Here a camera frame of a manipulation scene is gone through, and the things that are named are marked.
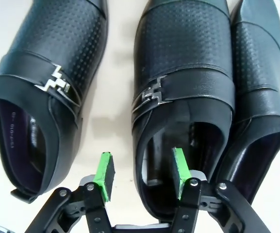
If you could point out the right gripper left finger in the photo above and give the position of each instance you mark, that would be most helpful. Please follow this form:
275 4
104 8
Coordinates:
105 174

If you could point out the black leather buckle loafer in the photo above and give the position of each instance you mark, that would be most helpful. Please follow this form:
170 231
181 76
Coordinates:
186 48
256 72
57 48

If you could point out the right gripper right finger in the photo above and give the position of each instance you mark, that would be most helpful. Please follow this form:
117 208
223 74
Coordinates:
179 170

